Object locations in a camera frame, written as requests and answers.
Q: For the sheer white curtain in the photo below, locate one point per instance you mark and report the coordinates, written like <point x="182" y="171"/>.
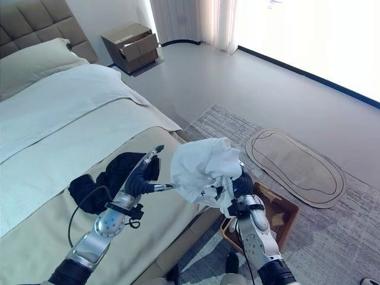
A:
<point x="199" y="23"/>

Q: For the grey textured area rug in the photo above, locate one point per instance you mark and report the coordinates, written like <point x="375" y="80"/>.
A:
<point x="297" y="207"/>

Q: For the brown wooden nightstand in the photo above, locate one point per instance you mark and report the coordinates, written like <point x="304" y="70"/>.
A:
<point x="133" y="49"/>

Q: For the brown woven laundry basket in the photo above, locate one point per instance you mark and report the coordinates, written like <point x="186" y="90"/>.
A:
<point x="276" y="213"/>

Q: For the beige pillow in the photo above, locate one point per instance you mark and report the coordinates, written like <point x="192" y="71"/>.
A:
<point x="32" y="63"/>

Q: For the black garment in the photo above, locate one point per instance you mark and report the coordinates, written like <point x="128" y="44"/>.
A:
<point x="118" y="178"/>

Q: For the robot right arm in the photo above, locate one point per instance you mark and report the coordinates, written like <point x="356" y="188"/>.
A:
<point x="261" y="237"/>

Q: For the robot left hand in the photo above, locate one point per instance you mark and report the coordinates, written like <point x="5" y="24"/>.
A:
<point x="142" y="179"/>

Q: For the white garment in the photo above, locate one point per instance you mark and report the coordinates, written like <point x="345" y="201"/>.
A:
<point x="207" y="170"/>

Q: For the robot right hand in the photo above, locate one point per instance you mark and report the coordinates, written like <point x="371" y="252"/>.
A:
<point x="244" y="184"/>

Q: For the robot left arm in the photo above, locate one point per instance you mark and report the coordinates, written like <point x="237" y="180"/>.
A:
<point x="95" y="234"/>

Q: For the bed with beige bedding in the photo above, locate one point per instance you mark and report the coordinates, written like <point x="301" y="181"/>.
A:
<point x="74" y="142"/>

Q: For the robot dark foot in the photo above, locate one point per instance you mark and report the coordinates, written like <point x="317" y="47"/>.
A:
<point x="232" y="262"/>

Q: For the tufted beige headboard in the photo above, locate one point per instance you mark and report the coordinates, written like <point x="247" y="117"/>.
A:
<point x="38" y="23"/>

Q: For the oval beige floor mat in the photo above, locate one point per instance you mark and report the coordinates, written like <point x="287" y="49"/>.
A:
<point x="297" y="167"/>

